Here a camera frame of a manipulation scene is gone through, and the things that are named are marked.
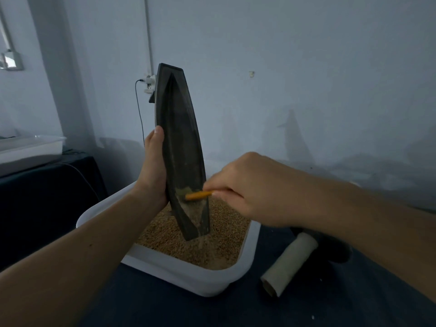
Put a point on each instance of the person's left hand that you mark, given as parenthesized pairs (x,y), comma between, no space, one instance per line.
(155,173)

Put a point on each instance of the person's right hand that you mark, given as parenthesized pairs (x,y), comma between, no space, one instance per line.
(266,190)

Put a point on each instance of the boat-shaped metal grinding trough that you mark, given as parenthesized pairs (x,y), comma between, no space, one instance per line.
(178,132)

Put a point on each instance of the white plastic tray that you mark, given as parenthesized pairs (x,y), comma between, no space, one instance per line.
(204,279)

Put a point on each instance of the person's right forearm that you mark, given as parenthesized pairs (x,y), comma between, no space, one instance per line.
(381,231)

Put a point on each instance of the person's left forearm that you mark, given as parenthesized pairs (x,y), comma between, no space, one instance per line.
(75,269)

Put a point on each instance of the dark covered side table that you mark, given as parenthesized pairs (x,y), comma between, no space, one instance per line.
(48,207)

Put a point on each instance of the dark blue tablecloth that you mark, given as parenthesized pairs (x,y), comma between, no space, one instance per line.
(327,296)

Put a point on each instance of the shallow white tray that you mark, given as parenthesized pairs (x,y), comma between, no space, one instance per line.
(27,150)

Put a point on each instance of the grey wall fixture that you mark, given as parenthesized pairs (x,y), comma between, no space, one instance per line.
(9,59)
(150,83)

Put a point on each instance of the white wall conduit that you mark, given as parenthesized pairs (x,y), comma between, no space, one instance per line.
(148,34)

